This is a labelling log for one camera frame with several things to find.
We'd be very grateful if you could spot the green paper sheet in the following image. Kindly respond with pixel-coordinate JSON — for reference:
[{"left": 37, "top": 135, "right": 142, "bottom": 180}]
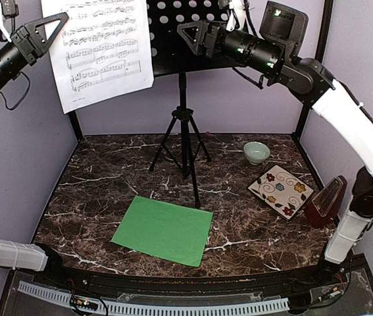
[{"left": 111, "top": 196, "right": 213, "bottom": 267}]

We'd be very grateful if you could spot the pale green ceramic bowl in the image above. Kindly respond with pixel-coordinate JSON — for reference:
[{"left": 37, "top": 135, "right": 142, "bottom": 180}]
[{"left": 243, "top": 142, "right": 270, "bottom": 165}]

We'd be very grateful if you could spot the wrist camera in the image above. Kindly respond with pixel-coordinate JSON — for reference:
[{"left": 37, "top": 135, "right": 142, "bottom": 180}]
[
  {"left": 0, "top": 0, "right": 19, "bottom": 18},
  {"left": 218, "top": 0, "right": 248, "bottom": 32}
]

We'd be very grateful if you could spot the black music stand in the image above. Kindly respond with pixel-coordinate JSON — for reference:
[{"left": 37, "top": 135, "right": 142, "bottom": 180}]
[{"left": 146, "top": 1, "right": 238, "bottom": 208}]

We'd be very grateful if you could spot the white slotted cable duct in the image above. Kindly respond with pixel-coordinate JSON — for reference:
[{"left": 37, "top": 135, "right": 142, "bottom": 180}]
[{"left": 17, "top": 281, "right": 289, "bottom": 315}]

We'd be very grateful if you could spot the dark red wooden metronome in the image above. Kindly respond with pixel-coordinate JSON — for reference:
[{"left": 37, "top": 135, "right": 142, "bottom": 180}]
[{"left": 304, "top": 175, "right": 347, "bottom": 228}]

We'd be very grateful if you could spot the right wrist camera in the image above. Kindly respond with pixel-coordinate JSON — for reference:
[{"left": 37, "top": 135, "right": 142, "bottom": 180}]
[{"left": 218, "top": 0, "right": 248, "bottom": 32}]

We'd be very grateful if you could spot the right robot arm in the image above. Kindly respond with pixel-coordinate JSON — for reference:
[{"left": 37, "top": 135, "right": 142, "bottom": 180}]
[{"left": 177, "top": 1, "right": 373, "bottom": 286}]

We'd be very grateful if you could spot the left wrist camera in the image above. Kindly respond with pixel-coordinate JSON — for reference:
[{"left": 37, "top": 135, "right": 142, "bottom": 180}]
[{"left": 0, "top": 0, "right": 19, "bottom": 18}]

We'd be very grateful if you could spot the small circuit board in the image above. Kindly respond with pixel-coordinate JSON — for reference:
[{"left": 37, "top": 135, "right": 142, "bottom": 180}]
[{"left": 70, "top": 297, "right": 99, "bottom": 312}]

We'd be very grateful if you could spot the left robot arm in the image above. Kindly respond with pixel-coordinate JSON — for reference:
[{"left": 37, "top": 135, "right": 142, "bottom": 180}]
[{"left": 0, "top": 13, "right": 69, "bottom": 287}]

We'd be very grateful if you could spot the left black frame post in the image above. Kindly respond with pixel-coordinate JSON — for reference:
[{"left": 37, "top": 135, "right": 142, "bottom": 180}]
[{"left": 67, "top": 111, "right": 84, "bottom": 142}]

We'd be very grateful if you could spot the black front rail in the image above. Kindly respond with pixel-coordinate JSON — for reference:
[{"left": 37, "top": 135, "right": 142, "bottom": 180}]
[{"left": 35, "top": 266, "right": 347, "bottom": 298}]

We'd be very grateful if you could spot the white sheet music paper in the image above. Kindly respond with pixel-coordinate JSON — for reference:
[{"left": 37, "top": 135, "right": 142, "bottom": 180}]
[{"left": 41, "top": 0, "right": 154, "bottom": 114}]

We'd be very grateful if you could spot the square floral plate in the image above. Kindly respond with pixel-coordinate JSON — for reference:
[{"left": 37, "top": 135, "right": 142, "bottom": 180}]
[{"left": 248, "top": 165, "right": 314, "bottom": 220}]

